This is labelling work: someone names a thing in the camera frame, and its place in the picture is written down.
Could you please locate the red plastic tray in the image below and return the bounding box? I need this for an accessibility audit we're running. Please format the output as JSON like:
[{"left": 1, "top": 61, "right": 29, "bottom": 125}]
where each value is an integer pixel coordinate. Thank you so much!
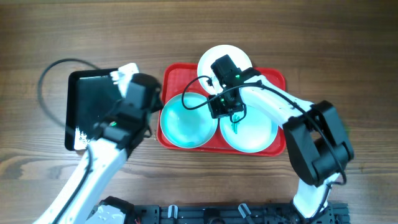
[{"left": 156, "top": 63, "right": 286, "bottom": 157}]

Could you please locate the white round plate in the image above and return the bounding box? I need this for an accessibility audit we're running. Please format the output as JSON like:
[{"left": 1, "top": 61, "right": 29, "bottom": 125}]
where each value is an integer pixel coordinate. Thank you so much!
[{"left": 197, "top": 45, "right": 252, "bottom": 95}]

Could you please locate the light blue plate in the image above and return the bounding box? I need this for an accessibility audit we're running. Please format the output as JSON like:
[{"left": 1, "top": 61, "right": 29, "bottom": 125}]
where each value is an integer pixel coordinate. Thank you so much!
[
  {"left": 160, "top": 93, "right": 218, "bottom": 149},
  {"left": 220, "top": 106, "right": 279, "bottom": 153}
]

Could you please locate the black water tray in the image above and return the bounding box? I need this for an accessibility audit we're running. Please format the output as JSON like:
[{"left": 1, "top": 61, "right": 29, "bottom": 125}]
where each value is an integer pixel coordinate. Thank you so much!
[{"left": 65, "top": 68, "right": 121, "bottom": 151}]

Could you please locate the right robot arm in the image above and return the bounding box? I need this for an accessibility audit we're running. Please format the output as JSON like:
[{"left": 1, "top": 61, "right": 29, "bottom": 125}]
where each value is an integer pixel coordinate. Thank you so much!
[{"left": 209, "top": 55, "right": 354, "bottom": 222}]

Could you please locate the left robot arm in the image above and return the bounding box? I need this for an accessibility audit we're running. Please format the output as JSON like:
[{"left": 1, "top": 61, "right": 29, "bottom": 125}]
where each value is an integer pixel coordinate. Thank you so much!
[{"left": 36, "top": 73, "right": 162, "bottom": 223}]

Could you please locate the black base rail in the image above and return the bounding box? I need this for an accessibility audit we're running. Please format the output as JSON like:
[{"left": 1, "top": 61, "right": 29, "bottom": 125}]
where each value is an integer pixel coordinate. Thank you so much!
[{"left": 134, "top": 203, "right": 351, "bottom": 224}]

